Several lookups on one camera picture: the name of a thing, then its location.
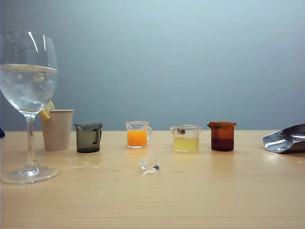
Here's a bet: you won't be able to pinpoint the clear orange juice measuring cup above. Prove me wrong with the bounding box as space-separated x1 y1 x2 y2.
125 121 153 149

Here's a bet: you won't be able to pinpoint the clear yellow liquid measuring cup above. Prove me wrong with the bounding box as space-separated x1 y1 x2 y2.
169 125 203 153

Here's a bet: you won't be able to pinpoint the smoky grey measuring cup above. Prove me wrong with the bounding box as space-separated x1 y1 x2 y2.
73 122 103 154

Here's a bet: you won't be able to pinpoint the amber brown measuring cup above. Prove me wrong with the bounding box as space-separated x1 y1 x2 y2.
206 121 238 152

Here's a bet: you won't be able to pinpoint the white paper cup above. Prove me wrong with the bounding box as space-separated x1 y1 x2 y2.
41 109 75 152

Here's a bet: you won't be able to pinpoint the clear ice cube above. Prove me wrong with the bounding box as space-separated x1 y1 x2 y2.
140 150 160 175

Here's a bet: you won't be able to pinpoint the yellow lemon slice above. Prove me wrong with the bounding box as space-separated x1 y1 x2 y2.
40 100 55 121

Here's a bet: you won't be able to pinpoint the large clear wine glass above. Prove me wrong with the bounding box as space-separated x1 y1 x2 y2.
0 30 60 185

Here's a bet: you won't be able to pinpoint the silver foil bag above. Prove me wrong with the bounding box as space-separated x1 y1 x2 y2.
262 123 305 154

